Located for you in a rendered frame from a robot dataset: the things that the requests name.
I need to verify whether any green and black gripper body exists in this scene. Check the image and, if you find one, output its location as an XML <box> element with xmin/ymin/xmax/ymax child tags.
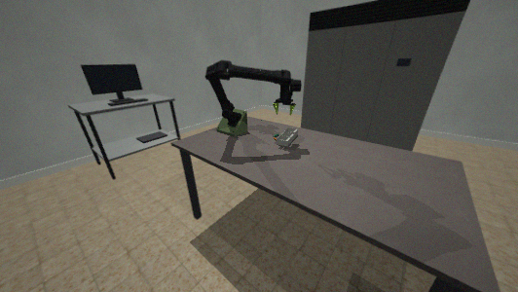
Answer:
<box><xmin>274</xmin><ymin>91</ymin><xmax>295</xmax><ymax>106</ymax></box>

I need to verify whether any white rack of three labelled bins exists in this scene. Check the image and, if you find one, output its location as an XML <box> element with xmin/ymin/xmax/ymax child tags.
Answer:
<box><xmin>277</xmin><ymin>128</ymin><xmax>298</xmax><ymax>146</ymax></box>

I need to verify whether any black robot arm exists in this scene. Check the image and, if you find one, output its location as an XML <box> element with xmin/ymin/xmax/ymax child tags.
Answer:
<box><xmin>205</xmin><ymin>60</ymin><xmax>302</xmax><ymax>127</ymax></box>

